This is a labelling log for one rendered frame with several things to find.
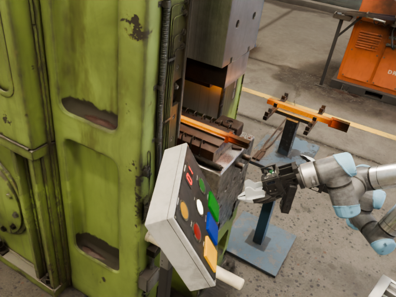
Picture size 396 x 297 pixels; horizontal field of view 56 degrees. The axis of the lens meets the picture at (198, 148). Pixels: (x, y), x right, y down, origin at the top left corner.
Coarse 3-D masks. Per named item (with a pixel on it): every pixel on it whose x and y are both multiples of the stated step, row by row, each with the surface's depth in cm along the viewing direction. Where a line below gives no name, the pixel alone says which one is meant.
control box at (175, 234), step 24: (168, 168) 111; (192, 168) 117; (168, 192) 101; (192, 192) 110; (168, 216) 92; (192, 216) 104; (168, 240) 96; (192, 240) 99; (192, 264) 101; (192, 288) 106
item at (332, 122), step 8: (272, 104) 196; (280, 104) 194; (288, 104) 194; (296, 112) 191; (304, 112) 189; (312, 112) 190; (320, 120) 187; (328, 120) 185; (336, 120) 183; (336, 128) 185; (344, 128) 184
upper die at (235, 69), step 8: (240, 56) 143; (248, 56) 150; (192, 64) 141; (200, 64) 139; (208, 64) 138; (232, 64) 137; (240, 64) 145; (192, 72) 143; (200, 72) 141; (208, 72) 139; (216, 72) 138; (224, 72) 136; (232, 72) 141; (240, 72) 149; (200, 80) 143; (208, 80) 141; (216, 80) 139; (224, 80) 138; (232, 80) 144; (224, 88) 139
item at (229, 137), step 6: (186, 120) 169; (192, 120) 170; (198, 126) 167; (204, 126) 167; (210, 126) 167; (216, 132) 164; (222, 132) 164; (228, 138) 162; (234, 138) 161; (240, 138) 161; (240, 144) 161; (246, 144) 160
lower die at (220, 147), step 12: (204, 120) 174; (180, 132) 165; (192, 132) 165; (204, 132) 165; (228, 132) 168; (192, 144) 159; (204, 144) 160; (216, 144) 159; (228, 144) 169; (204, 156) 159; (216, 156) 160
